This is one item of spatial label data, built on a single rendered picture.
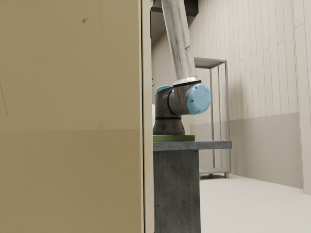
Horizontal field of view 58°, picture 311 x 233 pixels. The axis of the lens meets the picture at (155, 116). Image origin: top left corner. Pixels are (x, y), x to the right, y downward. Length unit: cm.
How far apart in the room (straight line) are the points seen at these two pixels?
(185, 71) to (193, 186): 60
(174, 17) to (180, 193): 88
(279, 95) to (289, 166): 91
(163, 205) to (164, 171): 17
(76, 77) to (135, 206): 24
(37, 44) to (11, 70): 7
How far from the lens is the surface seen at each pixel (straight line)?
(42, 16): 57
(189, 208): 154
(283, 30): 409
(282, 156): 394
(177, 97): 142
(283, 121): 390
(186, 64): 142
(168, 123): 151
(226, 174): 443
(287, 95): 388
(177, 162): 148
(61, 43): 54
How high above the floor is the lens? 62
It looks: 5 degrees up
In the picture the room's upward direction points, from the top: 1 degrees counter-clockwise
